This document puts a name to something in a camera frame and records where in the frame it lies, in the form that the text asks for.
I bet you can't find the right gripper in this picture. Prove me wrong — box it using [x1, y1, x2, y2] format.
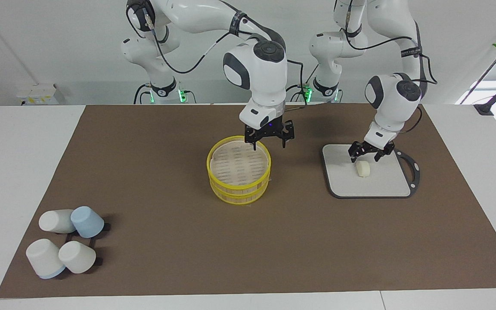
[244, 115, 295, 151]

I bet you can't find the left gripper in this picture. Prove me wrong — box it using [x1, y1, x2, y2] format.
[348, 141, 396, 163]

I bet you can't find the yellow bamboo steamer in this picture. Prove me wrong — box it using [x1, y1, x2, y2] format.
[207, 136, 272, 205]

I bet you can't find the white cutting board grey rim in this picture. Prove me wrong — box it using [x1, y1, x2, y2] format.
[321, 143, 421, 199]

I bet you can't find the light blue cup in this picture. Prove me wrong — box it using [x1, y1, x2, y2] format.
[71, 206, 105, 239]

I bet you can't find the white box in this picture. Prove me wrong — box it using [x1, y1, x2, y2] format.
[15, 83, 66, 106]

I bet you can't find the white cup with blue rim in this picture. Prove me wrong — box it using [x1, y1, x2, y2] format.
[26, 239, 66, 279]

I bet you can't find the black cable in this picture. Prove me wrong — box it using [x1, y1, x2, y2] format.
[333, 0, 439, 85]
[285, 59, 309, 105]
[126, 0, 248, 74]
[397, 106, 423, 134]

